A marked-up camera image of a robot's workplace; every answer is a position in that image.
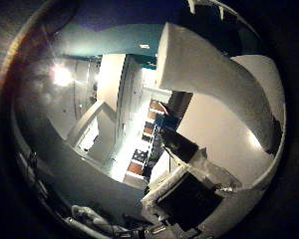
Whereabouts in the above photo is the shelf rack with orange panels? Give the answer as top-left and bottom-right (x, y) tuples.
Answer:
(124, 99), (172, 182)

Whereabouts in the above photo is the bright ceiling lamp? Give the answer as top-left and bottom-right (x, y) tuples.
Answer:
(49, 63), (76, 90)

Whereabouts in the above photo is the white partition panel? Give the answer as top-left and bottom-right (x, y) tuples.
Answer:
(15, 109), (149, 217)

